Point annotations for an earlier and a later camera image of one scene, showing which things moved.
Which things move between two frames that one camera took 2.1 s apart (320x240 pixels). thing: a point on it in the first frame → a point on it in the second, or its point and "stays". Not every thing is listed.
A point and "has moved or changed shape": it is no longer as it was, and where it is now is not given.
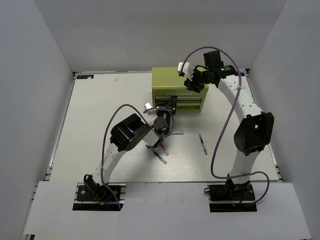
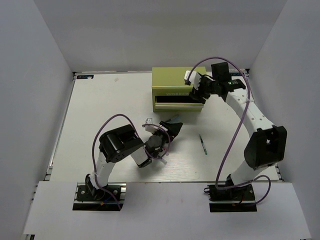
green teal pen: [204, 147] stays
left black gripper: [170, 105] → [173, 128]
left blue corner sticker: [86, 76] stays
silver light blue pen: [173, 133] has moved or changed shape
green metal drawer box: [167, 83] stays
